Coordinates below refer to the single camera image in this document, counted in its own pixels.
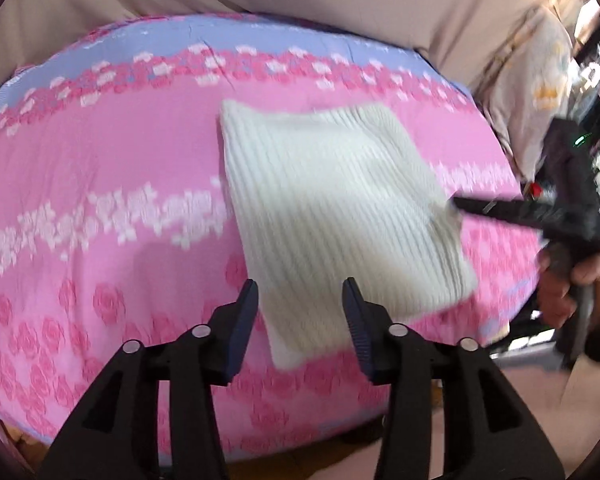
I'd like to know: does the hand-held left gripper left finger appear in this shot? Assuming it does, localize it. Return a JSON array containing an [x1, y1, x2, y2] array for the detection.
[[39, 279, 259, 480]]

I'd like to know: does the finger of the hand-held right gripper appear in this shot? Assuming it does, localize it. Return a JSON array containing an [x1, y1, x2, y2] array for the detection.
[[451, 196, 548, 233]]

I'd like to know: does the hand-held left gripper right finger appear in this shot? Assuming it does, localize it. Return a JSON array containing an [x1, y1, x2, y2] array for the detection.
[[342, 277, 567, 480]]

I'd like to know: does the white red navy knit sweater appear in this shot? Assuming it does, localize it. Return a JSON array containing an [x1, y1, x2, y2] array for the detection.
[[217, 99, 478, 370]]

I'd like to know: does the person's right hand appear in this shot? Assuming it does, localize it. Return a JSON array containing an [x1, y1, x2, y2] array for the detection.
[[536, 252, 600, 329]]

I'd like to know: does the pink floral bed sheet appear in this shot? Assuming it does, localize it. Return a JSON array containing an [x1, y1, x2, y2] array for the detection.
[[0, 12, 546, 466]]

